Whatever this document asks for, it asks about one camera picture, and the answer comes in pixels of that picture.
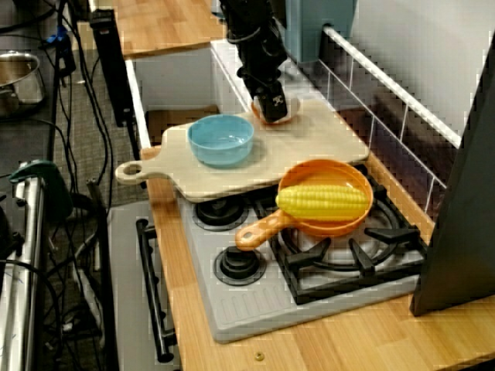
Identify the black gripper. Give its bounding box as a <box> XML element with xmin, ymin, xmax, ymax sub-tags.
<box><xmin>230</xmin><ymin>26</ymin><xmax>290</xmax><ymax>124</ymax></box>

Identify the light blue bowl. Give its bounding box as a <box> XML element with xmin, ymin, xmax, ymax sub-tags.
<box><xmin>187</xmin><ymin>114</ymin><xmax>255</xmax><ymax>169</ymax></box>

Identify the orange toy frying pan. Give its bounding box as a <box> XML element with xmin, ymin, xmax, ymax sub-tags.
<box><xmin>234</xmin><ymin>158</ymin><xmax>375</xmax><ymax>252</ymax></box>

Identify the yellow toy corn cob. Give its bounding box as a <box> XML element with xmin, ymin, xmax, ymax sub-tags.
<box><xmin>275</xmin><ymin>184</ymin><xmax>368</xmax><ymax>223</ymax></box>

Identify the wooden cutting board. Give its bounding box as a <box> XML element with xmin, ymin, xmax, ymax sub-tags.
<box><xmin>114</xmin><ymin>98</ymin><xmax>370</xmax><ymax>204</ymax></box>

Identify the white toy sink unit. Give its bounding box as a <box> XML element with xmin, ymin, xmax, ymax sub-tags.
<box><xmin>124</xmin><ymin>36</ymin><xmax>310</xmax><ymax>151</ymax></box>

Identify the teal box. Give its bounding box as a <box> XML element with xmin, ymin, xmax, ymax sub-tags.
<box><xmin>284</xmin><ymin>0</ymin><xmax>357</xmax><ymax>65</ymax></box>

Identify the black stove knob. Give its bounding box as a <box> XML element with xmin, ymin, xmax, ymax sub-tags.
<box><xmin>194</xmin><ymin>196</ymin><xmax>248</xmax><ymax>232</ymax></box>
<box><xmin>213</xmin><ymin>245</ymin><xmax>267</xmax><ymax>287</ymax></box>

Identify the dark tile backsplash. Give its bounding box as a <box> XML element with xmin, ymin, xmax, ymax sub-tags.
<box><xmin>316</xmin><ymin>25</ymin><xmax>463</xmax><ymax>233</ymax></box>

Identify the black burner grate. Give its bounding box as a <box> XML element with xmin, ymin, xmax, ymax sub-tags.
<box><xmin>251</xmin><ymin>165</ymin><xmax>430</xmax><ymax>306</ymax></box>

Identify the grey toy stove top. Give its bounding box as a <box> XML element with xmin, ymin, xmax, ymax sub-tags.
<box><xmin>177</xmin><ymin>162</ymin><xmax>428</xmax><ymax>345</ymax></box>

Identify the green clamp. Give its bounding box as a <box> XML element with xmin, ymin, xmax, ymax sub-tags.
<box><xmin>8</xmin><ymin>160</ymin><xmax>74</xmax><ymax>223</ymax></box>

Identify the black slanted side panel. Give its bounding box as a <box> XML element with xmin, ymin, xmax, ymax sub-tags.
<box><xmin>409</xmin><ymin>36</ymin><xmax>495</xmax><ymax>318</ymax></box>

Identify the grey oven door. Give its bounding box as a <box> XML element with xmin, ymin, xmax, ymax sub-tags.
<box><xmin>108</xmin><ymin>200</ymin><xmax>181</xmax><ymax>371</ymax></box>

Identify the steel pot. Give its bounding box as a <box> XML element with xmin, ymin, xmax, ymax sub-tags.
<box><xmin>0</xmin><ymin>52</ymin><xmax>46</xmax><ymax>120</ymax></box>

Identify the black upright post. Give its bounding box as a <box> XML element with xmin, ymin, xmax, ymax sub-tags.
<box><xmin>88</xmin><ymin>9</ymin><xmax>136</xmax><ymax>128</ymax></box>

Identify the black oven door handle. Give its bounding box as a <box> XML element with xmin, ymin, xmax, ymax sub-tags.
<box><xmin>135</xmin><ymin>219</ymin><xmax>175</xmax><ymax>363</ymax></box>

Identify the blue cable plug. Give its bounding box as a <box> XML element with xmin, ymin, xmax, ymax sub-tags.
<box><xmin>45</xmin><ymin>23</ymin><xmax>70</xmax><ymax>46</ymax></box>

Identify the black cable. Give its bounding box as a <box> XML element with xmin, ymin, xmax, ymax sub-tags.
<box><xmin>0</xmin><ymin>5</ymin><xmax>59</xmax><ymax>36</ymax></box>

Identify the aluminium rail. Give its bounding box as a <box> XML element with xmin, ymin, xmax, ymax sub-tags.
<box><xmin>0</xmin><ymin>177</ymin><xmax>47</xmax><ymax>371</ymax></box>

